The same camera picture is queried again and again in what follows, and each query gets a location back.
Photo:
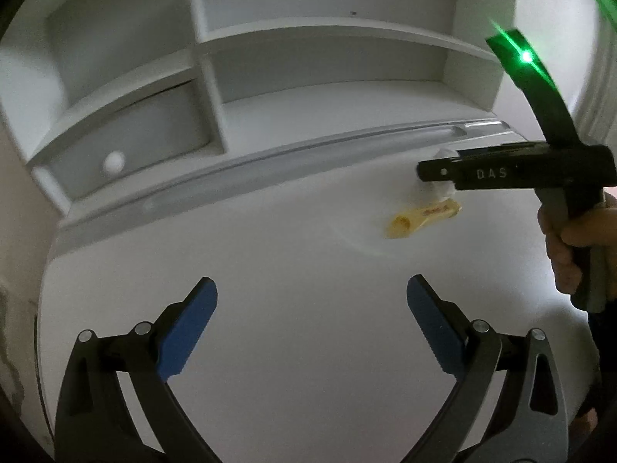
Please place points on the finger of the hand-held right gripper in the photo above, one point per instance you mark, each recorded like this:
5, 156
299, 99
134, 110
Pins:
487, 152
436, 169

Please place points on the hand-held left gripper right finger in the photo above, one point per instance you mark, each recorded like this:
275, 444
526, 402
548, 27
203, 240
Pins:
436, 330

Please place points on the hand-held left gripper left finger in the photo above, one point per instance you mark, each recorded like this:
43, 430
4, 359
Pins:
185, 330

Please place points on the white paper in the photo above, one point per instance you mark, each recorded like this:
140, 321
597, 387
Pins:
441, 188

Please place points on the person's right hand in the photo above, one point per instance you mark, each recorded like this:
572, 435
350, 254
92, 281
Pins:
561, 265

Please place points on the yellow wrapper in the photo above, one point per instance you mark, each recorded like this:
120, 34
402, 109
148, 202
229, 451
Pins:
422, 219

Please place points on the person's dark clothing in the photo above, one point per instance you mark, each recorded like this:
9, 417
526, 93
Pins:
605, 361

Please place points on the white round drawer knob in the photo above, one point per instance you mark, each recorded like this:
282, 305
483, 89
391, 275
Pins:
114, 162

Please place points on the white shelf unit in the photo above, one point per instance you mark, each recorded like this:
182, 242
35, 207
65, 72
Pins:
289, 58

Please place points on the white drawer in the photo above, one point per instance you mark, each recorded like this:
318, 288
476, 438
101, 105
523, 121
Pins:
144, 140

